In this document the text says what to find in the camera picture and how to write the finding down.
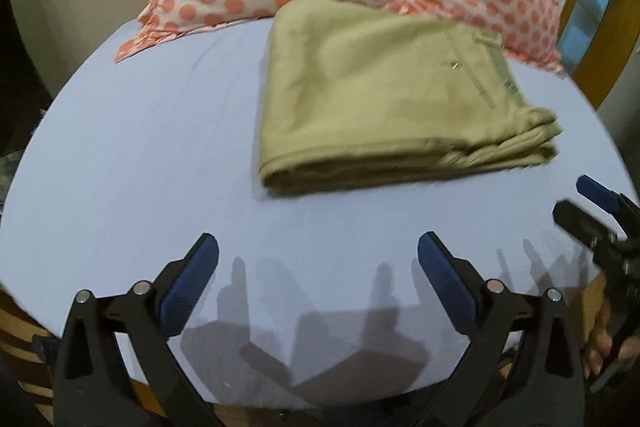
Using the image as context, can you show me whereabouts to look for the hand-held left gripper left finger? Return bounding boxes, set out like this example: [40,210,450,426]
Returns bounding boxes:
[53,233,225,427]

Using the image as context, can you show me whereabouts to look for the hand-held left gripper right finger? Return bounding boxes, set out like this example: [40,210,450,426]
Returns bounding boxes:
[417,231,588,427]

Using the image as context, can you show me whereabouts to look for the person's right hand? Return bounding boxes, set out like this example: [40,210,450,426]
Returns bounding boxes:
[580,279,632,380]

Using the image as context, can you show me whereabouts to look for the wooden bed frame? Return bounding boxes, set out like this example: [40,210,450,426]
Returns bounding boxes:
[510,0,640,112]

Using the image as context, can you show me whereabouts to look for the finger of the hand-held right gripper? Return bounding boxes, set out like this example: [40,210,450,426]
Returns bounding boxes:
[552,200,632,268]
[576,175,640,228]

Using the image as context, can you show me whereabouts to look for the khaki pants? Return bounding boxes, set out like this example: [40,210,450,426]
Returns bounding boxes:
[258,0,562,198]

